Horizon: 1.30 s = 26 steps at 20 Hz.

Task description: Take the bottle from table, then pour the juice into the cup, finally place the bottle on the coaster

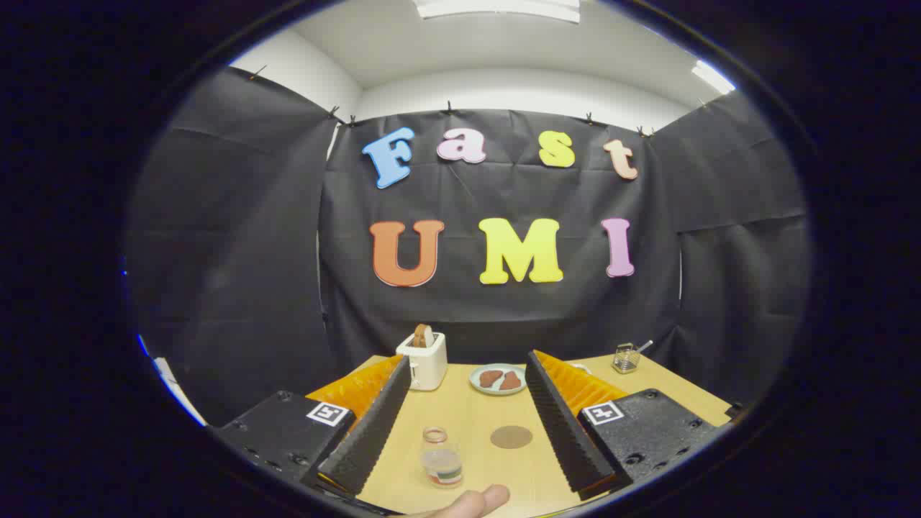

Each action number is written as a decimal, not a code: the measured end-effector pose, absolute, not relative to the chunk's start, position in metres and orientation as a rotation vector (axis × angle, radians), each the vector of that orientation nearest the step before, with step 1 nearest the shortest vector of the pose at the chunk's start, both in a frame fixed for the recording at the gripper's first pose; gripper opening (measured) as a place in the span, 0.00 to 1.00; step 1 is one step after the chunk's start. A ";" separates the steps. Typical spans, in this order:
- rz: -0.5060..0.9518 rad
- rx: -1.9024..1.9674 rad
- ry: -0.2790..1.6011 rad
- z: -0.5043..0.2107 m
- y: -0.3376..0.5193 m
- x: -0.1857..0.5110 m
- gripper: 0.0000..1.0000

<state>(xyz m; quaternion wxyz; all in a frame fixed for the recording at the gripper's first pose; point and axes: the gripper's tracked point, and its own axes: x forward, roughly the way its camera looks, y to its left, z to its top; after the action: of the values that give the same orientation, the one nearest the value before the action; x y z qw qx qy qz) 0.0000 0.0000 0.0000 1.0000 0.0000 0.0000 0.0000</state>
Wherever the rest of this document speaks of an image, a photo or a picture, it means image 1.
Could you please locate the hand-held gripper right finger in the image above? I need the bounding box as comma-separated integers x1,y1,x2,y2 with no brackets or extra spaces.
525,350,720,502

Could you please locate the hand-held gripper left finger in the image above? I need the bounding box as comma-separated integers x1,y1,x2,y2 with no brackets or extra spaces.
209,354,413,506

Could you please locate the round brown coaster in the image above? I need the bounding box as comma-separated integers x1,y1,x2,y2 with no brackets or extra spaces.
491,425,534,450

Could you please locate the clear plastic juice bottle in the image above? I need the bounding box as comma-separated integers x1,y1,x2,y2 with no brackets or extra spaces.
419,426,465,490

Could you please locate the white toaster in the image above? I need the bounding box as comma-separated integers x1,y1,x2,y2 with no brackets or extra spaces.
396,331,448,391

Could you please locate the wooden table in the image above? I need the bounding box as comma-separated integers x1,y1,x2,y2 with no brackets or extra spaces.
302,353,733,518

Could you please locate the pale green plate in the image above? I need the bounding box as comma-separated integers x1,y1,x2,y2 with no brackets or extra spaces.
469,363,528,396

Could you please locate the black backdrop cloth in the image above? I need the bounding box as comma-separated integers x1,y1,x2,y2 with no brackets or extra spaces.
126,66,810,432

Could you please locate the row of black cloth clips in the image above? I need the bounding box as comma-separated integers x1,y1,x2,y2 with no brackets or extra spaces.
248,65,655,137

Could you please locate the small ceiling light panel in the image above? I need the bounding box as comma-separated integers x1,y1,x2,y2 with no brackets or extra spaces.
692,60,736,96

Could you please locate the long ceiling light panel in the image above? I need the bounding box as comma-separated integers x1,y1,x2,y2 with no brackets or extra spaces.
414,0,582,24

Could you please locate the small metal wire basket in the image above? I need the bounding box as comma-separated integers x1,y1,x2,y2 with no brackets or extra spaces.
612,340,654,375

